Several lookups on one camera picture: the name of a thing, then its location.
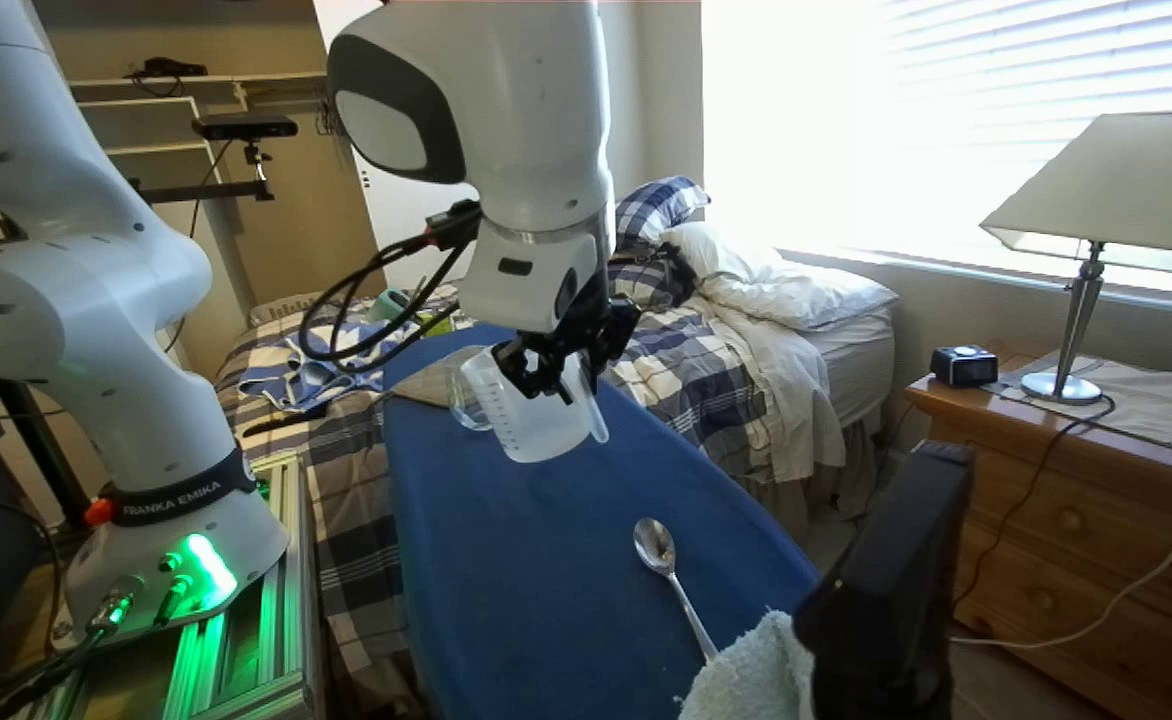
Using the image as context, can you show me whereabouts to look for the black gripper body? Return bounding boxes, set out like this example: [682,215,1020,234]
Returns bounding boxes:
[515,295,643,378]

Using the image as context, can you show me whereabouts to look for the clear plastic measuring jug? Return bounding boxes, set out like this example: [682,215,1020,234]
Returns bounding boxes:
[457,339,611,469]

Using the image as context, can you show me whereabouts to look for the beige quilted pot holder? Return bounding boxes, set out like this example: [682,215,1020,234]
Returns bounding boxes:
[387,356,479,412]

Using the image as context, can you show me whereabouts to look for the plaid pillow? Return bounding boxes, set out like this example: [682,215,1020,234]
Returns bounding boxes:
[607,172,714,268]

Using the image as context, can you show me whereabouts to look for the white bed sheet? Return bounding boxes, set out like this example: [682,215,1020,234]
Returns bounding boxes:
[668,215,854,488]

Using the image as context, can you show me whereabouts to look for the metal spoon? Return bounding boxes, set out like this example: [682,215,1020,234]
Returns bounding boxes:
[628,515,723,664]

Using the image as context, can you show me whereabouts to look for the white pillow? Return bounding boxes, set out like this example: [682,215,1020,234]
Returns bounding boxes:
[703,255,898,334]

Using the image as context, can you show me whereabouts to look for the blue ironing board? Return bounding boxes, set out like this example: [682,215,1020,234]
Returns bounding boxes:
[379,324,821,720]

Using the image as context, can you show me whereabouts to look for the plaid bed blanket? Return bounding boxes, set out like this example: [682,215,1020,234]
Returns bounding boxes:
[216,255,908,705]

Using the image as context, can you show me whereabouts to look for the blue cloth garment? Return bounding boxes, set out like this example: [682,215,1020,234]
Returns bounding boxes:
[236,324,397,412]

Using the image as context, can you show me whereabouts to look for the white towel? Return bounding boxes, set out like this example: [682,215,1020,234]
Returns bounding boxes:
[674,609,821,720]

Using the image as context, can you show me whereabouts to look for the black upright block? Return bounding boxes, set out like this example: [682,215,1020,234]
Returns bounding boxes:
[792,441,974,720]

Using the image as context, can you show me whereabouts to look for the small black alarm clock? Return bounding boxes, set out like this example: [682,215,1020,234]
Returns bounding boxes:
[927,339,1000,392]

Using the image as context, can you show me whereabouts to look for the white window blinds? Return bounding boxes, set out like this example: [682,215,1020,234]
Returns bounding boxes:
[701,0,1172,302]

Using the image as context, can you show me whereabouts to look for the black stand pole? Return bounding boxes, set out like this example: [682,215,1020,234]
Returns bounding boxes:
[0,375,97,533]

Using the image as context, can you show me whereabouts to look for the wooden nightstand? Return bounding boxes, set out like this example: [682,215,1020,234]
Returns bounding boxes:
[902,350,1172,720]

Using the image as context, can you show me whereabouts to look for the table lamp with cream shade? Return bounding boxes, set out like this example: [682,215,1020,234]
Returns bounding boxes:
[979,107,1172,407]

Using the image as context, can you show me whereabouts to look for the pale nightstand mat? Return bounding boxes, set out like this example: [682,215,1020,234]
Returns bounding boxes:
[994,350,1172,462]

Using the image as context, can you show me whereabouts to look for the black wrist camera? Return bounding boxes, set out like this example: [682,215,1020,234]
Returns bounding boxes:
[423,194,482,255]

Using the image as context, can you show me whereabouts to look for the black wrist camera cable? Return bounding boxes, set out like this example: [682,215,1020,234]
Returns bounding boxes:
[297,230,471,368]

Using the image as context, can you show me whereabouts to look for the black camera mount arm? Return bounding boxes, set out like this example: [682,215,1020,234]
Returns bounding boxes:
[139,135,278,207]

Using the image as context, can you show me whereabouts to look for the black bar camera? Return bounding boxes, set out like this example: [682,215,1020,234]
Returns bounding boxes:
[191,111,304,144]

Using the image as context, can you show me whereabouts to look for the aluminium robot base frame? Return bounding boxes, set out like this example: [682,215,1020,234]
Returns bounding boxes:
[20,451,319,720]

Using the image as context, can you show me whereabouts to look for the white wall shelf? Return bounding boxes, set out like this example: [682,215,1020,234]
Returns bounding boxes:
[69,67,335,160]

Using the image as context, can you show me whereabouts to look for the black lamp cord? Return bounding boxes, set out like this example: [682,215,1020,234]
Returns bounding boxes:
[948,395,1118,614]

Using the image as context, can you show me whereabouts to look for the white power cord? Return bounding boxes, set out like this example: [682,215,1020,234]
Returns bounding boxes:
[948,484,1172,654]

